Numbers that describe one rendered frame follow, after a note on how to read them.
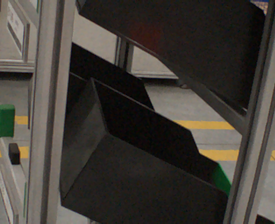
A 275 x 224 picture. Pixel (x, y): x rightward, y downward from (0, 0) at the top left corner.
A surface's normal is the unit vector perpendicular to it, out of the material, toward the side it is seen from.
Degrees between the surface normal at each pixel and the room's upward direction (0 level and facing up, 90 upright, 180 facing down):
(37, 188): 90
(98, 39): 90
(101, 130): 65
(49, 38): 90
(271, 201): 0
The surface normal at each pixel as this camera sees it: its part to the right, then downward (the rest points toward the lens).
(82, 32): 0.22, 0.40
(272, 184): 0.12, -0.92
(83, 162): -0.83, -0.43
